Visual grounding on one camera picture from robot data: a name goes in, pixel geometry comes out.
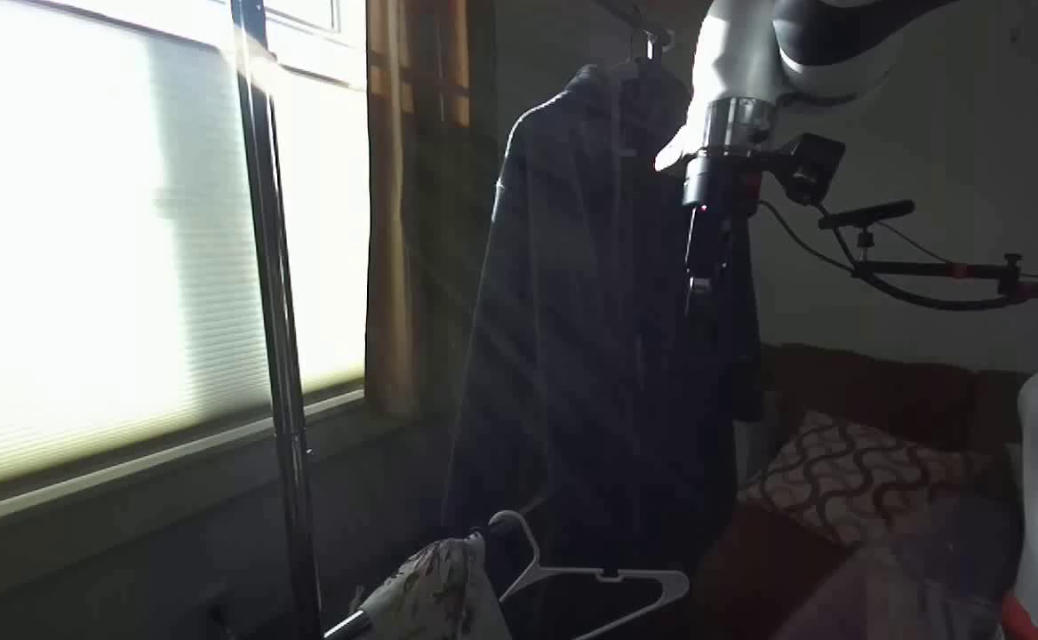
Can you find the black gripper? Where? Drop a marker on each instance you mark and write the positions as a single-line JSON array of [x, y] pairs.
[[719, 191]]

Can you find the dark grey robe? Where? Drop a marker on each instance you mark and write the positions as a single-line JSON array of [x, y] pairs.
[[592, 396]]

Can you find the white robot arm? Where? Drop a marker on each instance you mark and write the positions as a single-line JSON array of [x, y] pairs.
[[753, 57]]

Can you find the yellow curtain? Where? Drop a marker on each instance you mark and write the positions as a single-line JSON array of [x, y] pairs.
[[418, 70]]

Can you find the patterned cushion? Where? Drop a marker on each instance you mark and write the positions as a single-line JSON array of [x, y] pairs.
[[851, 481]]

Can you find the white plastic hanger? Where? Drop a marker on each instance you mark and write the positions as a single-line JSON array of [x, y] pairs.
[[675, 583]]

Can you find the dark red sofa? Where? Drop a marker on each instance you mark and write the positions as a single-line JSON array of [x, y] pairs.
[[935, 577]]

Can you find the metal rack front pole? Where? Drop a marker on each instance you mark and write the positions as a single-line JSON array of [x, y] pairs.
[[274, 288]]

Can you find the floral white cloth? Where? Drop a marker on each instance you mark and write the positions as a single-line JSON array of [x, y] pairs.
[[440, 593]]

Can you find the white window blind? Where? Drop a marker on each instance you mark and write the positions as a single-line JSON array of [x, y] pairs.
[[130, 296]]

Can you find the black camera on mount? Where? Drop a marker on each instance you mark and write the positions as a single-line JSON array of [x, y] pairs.
[[885, 274]]

